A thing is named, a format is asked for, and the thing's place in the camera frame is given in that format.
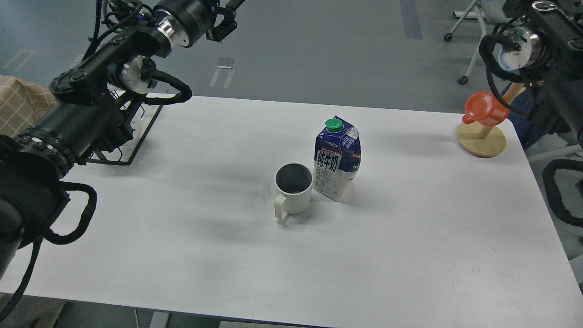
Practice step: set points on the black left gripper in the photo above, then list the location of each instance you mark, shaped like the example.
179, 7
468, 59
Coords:
183, 22

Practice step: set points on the blue white milk carton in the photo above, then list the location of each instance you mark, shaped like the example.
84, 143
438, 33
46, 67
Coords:
337, 157

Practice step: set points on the cream ribbed mug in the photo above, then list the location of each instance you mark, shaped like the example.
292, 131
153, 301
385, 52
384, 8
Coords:
294, 184

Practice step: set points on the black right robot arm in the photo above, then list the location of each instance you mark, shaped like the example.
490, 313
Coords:
545, 55

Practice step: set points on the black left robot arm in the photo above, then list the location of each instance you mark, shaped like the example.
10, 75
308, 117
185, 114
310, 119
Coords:
95, 103

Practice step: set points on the red plastic cup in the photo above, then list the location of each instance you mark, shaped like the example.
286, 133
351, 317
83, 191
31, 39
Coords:
484, 108

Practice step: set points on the light blue plastic cup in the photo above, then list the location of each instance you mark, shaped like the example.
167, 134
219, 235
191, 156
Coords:
504, 64

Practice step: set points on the beige checkered cloth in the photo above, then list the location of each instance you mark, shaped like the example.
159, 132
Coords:
22, 103

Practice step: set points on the wooden mug tree stand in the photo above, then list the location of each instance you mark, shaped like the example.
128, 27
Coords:
479, 140

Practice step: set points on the dark blue fabric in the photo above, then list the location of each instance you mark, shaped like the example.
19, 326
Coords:
528, 133

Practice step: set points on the black wire mug rack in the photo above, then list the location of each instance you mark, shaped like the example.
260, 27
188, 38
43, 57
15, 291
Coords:
141, 123

